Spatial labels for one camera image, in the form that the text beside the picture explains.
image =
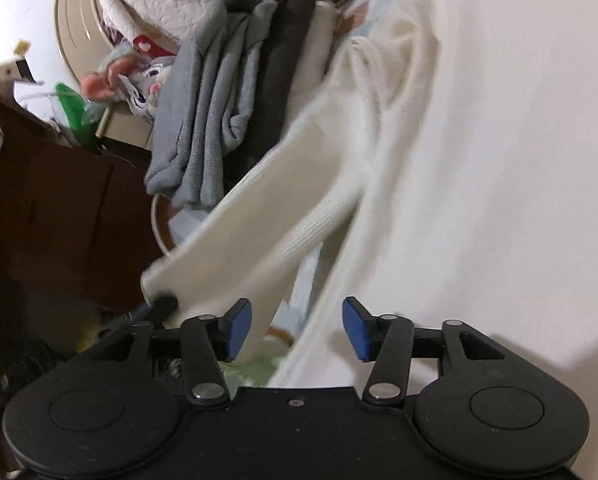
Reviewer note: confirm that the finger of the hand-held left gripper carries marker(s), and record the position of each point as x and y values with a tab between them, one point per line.
161	304

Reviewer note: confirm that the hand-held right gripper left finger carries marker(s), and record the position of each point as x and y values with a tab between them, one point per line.
239	327

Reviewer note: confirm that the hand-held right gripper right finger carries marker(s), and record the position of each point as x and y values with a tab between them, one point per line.
356	330

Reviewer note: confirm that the white knit garment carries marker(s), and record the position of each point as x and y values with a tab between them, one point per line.
454	160

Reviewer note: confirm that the checkered cartoon rug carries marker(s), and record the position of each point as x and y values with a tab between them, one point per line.
304	280

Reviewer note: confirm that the brown wooden cabinet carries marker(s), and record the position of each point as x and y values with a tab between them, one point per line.
54	200

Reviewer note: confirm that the green plastic bag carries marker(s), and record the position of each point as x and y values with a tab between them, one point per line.
74	110

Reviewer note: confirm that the light grey folded garment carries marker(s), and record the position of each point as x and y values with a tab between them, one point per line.
239	100

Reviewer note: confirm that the plush rabbit toy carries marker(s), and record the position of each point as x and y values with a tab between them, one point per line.
149	77

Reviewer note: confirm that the quilted bedspread with red print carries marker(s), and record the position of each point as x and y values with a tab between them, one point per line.
179	0

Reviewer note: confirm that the yellow wall sticker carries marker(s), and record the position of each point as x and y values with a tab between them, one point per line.
23	47

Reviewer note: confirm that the beige bed frame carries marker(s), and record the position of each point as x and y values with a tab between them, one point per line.
74	20

